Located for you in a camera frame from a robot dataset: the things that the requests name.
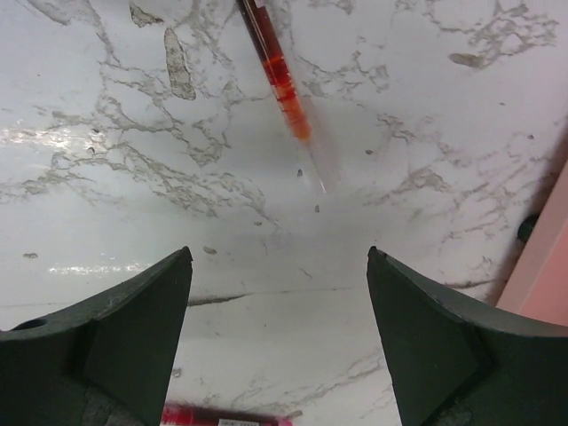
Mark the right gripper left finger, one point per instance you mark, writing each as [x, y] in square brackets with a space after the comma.
[106, 360]

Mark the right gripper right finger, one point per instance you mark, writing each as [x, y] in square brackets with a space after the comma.
[454, 360]

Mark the left red pen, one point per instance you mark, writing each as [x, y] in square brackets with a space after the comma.
[179, 414]

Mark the red pen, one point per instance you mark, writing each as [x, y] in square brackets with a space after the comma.
[320, 162]
[179, 414]

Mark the pink wooden shelf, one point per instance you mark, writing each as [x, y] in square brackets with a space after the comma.
[537, 288]

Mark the right red pen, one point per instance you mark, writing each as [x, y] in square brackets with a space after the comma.
[320, 162]

